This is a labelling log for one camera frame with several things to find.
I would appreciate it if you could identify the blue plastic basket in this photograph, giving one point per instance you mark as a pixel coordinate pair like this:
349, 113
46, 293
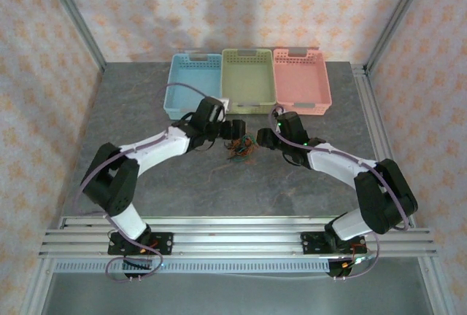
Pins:
182, 105

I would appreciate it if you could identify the pink plastic basket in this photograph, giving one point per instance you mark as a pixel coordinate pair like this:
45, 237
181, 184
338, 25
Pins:
299, 78

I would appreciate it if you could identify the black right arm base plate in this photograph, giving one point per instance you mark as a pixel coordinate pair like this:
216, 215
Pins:
310, 244

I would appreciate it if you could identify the aluminium side rail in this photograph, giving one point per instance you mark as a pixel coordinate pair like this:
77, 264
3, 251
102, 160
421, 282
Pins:
372, 111

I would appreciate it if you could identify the aluminium frame post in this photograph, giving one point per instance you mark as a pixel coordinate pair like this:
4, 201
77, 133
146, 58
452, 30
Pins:
397, 16
74, 16

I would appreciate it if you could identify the green plastic basket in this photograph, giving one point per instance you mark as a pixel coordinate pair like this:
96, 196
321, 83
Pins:
248, 78

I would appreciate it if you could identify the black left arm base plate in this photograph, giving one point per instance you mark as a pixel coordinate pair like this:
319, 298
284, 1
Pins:
166, 244

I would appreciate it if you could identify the aluminium frame leg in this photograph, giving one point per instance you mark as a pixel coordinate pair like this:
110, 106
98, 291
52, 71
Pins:
434, 286
38, 286

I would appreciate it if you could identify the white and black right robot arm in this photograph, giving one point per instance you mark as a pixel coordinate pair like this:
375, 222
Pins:
335, 163

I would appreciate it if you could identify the aluminium mounting rail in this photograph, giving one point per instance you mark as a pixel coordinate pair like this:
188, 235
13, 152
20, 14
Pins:
237, 240

